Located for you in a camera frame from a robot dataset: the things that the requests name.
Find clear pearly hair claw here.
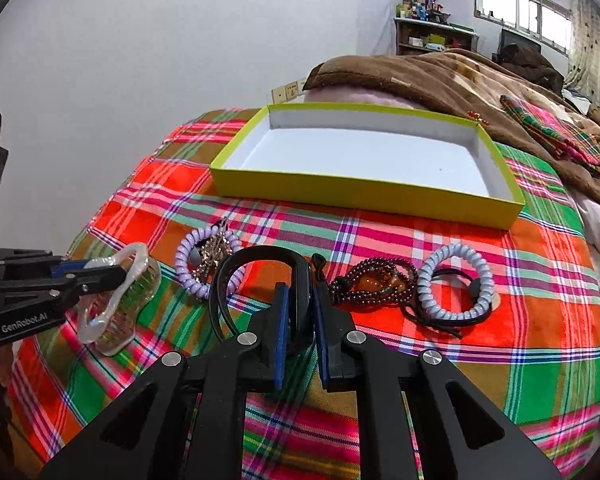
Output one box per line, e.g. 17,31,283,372
78,242,161,356

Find gold rhinestone hair clip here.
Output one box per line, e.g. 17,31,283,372
188,218,232,283

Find purple spiral hair tie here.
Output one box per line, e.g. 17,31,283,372
174,224,247,302

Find light blue spiral hair tie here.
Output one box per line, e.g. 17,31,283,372
416,242,496,322

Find black smart wristband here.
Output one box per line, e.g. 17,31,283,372
208,245,313,356

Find person's left hand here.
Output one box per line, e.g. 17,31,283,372
0,344,14,388

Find red green plaid cloth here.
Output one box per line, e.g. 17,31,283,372
9,110,600,479

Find yellow-green shallow cardboard box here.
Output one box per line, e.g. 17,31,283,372
210,103,526,231

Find folded plaid cloth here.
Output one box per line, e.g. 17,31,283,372
500,94,600,176

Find small red hair clip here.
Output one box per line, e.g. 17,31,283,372
467,110,490,126

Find brown fleece blanket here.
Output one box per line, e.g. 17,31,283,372
303,49,600,204

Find dark clothes pile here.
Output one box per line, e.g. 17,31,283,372
496,44,564,96

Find spotted cream curtain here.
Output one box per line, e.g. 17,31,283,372
565,0,600,108

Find dark wooden shelf unit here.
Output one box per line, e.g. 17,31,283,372
393,18,479,55

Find window with bars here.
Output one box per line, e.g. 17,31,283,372
475,0,572,54

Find dark red bead bracelet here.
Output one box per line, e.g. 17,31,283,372
328,256,421,308

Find wall socket plates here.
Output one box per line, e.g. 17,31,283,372
271,78,306,104

